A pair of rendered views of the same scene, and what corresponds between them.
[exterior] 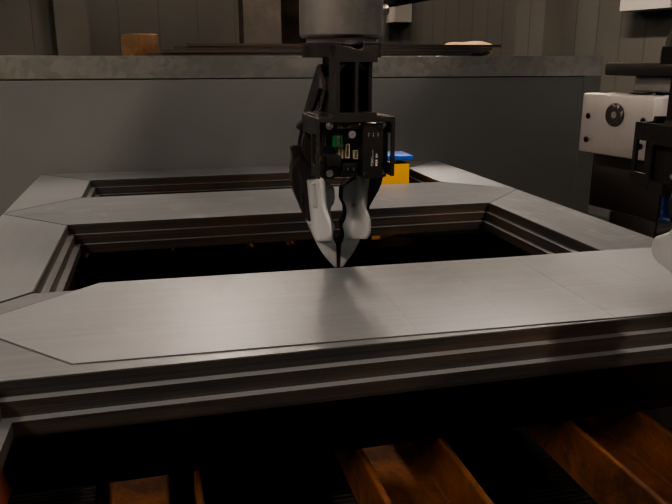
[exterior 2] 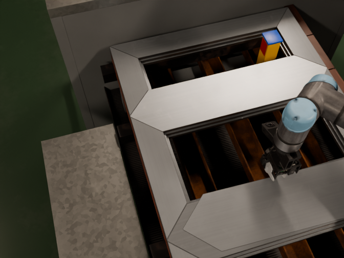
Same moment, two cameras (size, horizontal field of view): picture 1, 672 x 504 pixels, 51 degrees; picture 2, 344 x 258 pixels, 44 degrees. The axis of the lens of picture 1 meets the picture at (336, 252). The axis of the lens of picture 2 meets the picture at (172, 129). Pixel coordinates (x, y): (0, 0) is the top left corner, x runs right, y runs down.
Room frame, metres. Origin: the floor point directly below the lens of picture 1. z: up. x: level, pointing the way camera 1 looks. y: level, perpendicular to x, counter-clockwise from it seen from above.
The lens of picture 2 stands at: (0.10, 0.33, 2.03)
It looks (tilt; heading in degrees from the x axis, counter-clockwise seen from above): 58 degrees down; 358
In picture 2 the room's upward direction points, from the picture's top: straight up
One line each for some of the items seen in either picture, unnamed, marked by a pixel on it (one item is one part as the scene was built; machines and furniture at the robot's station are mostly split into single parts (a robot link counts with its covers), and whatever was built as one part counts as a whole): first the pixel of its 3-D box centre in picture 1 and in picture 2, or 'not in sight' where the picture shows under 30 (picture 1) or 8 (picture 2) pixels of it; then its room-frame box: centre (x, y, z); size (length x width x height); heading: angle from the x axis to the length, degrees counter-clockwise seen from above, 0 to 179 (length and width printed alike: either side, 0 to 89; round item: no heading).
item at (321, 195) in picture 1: (326, 225); (270, 172); (0.65, 0.01, 0.89); 0.06 x 0.03 x 0.09; 14
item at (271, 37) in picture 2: (390, 159); (272, 38); (1.21, -0.09, 0.88); 0.06 x 0.06 x 0.02; 14
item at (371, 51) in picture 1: (343, 112); (283, 154); (0.65, -0.01, 1.00); 0.09 x 0.08 x 0.12; 14
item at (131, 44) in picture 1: (139, 45); not in sight; (1.73, 0.47, 1.07); 0.10 x 0.06 x 0.05; 31
